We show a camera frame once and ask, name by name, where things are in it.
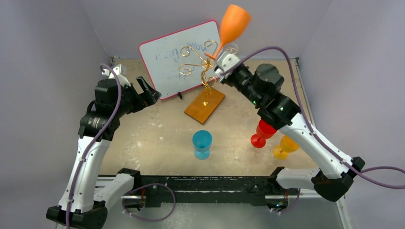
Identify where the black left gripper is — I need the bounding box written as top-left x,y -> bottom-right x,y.
114,76 -> 160,117

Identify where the orange plastic wine glass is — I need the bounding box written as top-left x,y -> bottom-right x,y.
205,4 -> 252,60

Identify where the clear wine glass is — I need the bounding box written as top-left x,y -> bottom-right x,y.
224,43 -> 238,54

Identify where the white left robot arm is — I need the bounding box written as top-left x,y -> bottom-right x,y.
46,76 -> 160,229

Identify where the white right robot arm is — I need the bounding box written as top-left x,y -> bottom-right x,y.
220,64 -> 365,202

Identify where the red plastic wine glass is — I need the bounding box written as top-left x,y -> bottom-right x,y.
250,120 -> 277,148

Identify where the blue plastic wine glass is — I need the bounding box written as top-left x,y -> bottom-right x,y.
192,130 -> 213,160

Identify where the yellow plastic wine glass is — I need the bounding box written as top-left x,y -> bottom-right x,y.
273,135 -> 300,160

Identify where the pink framed whiteboard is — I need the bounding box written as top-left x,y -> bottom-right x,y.
139,20 -> 219,100

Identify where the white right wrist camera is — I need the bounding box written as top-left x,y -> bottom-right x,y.
214,52 -> 241,77

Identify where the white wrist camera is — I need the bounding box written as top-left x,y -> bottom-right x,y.
214,52 -> 241,77
100,64 -> 131,87

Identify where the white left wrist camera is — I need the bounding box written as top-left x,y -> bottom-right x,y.
100,64 -> 131,87

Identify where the gold wire wine glass rack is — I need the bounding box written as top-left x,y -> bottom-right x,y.
179,45 -> 225,125

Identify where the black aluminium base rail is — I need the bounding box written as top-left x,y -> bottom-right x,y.
118,175 -> 320,208

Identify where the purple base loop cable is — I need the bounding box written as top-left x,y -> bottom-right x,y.
122,183 -> 177,223

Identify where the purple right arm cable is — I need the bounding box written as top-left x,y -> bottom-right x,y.
221,46 -> 405,190

